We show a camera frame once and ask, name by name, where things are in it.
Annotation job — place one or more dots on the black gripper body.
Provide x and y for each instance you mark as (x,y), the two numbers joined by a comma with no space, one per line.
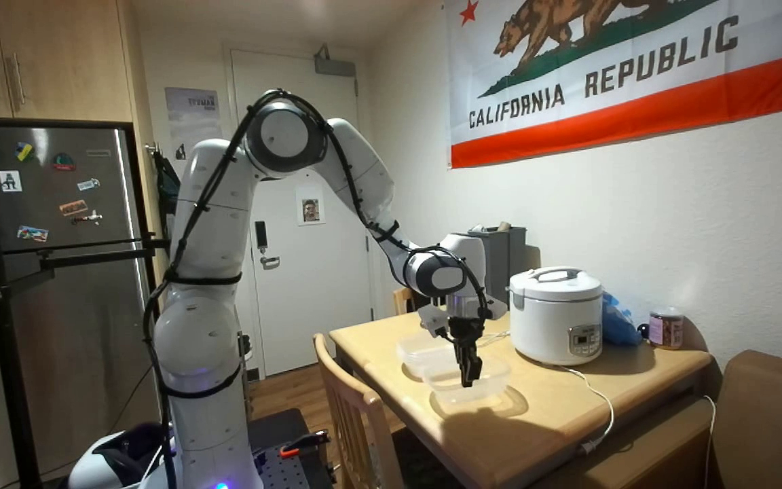
(464,333)

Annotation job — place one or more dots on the clear plastic lunchbox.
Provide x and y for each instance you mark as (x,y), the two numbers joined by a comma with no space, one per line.
(488,390)

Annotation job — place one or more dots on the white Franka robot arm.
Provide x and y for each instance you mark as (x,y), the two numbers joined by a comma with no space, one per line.
(203,273)

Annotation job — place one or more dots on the grey box appliance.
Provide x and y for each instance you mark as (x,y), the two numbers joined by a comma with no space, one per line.
(502,258)

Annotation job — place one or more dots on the white rice cooker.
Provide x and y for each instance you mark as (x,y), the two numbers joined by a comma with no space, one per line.
(555,315)

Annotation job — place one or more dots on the wooden chair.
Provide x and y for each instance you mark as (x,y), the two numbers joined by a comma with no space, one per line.
(353,417)

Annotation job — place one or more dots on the blue cloth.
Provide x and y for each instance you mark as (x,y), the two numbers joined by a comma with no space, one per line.
(623,325)

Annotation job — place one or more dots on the white door with closer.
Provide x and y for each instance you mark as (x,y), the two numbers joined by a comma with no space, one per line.
(309,280)

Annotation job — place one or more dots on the small round canister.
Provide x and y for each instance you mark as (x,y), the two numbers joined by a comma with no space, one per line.
(665,330)

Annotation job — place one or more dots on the small photo on door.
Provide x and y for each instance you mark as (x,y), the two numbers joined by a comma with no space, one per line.
(309,209)

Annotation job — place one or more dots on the California Republic flag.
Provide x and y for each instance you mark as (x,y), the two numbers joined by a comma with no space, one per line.
(645,98)

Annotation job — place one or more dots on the brown sofa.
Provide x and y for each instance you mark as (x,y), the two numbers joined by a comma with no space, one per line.
(772,417)

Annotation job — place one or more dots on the metal door closer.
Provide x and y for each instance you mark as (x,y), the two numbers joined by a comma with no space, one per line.
(335,64)

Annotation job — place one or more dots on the dark hanging jacket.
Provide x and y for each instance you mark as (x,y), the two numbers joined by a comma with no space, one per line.
(165,179)

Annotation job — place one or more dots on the white and black helmet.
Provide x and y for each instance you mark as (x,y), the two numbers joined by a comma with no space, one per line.
(108,462)

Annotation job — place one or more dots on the stainless steel fridge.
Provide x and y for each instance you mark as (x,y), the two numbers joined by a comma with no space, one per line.
(65,342)

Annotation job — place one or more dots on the orange striped fridge magnet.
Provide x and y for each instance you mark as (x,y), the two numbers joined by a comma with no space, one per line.
(76,209)

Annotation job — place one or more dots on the blue wide fridge magnet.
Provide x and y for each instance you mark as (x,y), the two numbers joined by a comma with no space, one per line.
(31,234)

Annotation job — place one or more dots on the yellow green fridge magnet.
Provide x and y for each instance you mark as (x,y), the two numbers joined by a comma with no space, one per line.
(24,152)

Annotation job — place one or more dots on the white square fridge magnet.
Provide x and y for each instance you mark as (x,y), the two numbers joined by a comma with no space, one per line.
(9,179)

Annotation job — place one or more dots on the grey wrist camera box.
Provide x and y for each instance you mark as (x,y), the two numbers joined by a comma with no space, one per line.
(431,319)

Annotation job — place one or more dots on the paper notice on wall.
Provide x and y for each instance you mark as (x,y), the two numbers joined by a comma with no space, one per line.
(190,103)

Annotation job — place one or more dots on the wooden wall cabinet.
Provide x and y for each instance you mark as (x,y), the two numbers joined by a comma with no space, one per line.
(54,57)

